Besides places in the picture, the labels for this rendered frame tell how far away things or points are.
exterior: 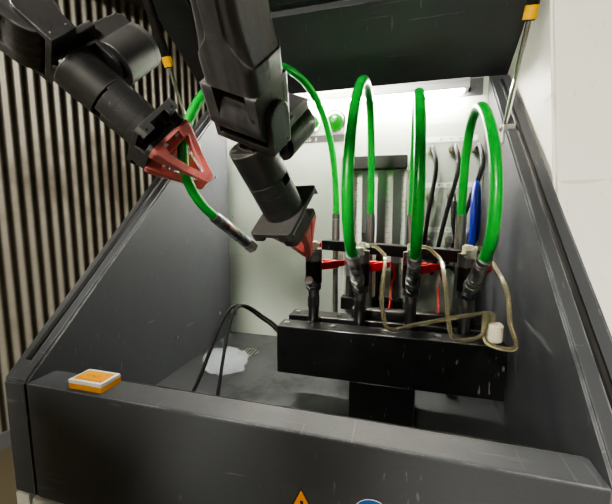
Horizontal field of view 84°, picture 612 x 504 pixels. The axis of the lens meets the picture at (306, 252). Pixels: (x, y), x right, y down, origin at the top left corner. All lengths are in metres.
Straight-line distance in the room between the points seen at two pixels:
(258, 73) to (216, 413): 0.34
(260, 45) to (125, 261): 0.44
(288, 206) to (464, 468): 0.33
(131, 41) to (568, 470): 0.65
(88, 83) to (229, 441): 0.43
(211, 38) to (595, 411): 0.46
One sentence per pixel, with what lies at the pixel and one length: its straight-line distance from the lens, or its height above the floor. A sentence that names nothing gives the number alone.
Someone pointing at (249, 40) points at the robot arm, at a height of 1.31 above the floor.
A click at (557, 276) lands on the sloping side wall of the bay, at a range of 0.49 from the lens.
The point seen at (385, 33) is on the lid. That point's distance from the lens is 0.83.
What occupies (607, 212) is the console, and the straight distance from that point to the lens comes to 0.63.
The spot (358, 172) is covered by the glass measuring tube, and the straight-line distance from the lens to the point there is 0.84.
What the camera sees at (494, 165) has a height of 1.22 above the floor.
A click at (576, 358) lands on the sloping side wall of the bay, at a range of 0.44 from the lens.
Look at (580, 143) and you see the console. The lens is 0.64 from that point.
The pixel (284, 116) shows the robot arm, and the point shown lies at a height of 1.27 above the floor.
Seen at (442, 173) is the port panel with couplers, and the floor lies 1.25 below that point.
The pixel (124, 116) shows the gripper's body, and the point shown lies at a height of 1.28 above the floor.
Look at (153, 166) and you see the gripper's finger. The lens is 0.52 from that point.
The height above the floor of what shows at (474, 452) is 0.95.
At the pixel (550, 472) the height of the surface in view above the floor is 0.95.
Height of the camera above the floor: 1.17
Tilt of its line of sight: 7 degrees down
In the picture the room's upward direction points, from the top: straight up
